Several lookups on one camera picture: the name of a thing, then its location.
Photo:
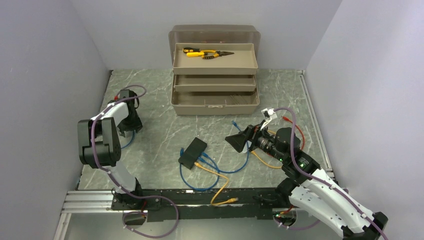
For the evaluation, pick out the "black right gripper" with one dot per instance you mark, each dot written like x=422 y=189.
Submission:
x=238 y=141

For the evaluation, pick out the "black network switch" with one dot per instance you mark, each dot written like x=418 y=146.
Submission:
x=192 y=153

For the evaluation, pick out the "blue ethernet cable long loop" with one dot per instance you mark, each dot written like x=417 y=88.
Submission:
x=195 y=182

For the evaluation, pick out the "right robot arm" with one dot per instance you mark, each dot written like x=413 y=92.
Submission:
x=308 y=186

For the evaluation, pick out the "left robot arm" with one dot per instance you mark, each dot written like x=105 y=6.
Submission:
x=99 y=145

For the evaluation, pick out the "beige plastic toolbox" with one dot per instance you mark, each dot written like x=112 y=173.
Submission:
x=225 y=85

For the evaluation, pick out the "yellow black pliers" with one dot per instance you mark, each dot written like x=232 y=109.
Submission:
x=209 y=54

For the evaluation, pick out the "yellow black screwdriver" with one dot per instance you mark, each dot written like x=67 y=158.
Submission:
x=197 y=50

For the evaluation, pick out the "aluminium frame rail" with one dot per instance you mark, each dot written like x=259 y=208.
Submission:
x=94 y=202

